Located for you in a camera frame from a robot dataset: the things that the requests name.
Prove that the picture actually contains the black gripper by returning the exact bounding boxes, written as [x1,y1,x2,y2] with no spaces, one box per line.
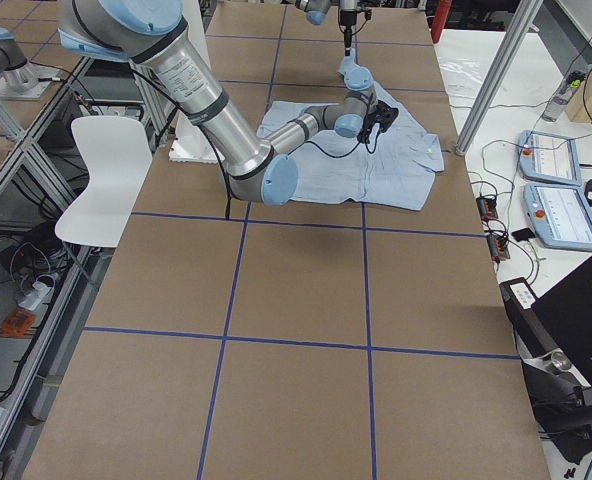
[368,102,399,133]
[339,9,356,56]

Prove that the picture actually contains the light blue striped shirt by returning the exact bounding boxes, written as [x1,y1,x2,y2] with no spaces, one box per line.
[254,43,446,212]

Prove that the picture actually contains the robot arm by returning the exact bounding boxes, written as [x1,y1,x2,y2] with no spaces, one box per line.
[59,1,398,205]
[288,0,363,57]

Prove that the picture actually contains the red cylinder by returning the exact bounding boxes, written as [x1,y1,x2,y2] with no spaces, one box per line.
[430,0,452,44]

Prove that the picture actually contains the upper blue teach pendant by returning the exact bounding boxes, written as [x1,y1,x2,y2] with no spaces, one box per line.
[518,130,582,187]

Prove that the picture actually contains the blue teach pendant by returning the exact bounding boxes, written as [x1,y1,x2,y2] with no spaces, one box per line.
[518,130,582,187]
[523,182,592,252]

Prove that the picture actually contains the lower blue teach pendant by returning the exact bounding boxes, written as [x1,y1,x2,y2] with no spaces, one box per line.
[523,182,592,252]

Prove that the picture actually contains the white plastic chair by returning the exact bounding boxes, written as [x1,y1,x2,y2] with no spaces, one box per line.
[55,115,152,248]

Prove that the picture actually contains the black box with white label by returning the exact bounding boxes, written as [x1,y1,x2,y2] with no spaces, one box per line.
[499,277,558,357]

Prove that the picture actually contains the black laptop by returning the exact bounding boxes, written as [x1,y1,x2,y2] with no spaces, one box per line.
[532,256,592,385]

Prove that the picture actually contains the orange device on floor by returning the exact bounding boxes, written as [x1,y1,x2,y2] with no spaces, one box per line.
[1,308,35,338]

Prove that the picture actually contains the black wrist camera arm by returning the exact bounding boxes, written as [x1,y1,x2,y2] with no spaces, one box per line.
[357,113,383,145]

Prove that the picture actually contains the aluminium frame post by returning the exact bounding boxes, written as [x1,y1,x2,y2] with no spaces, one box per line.
[454,0,543,156]

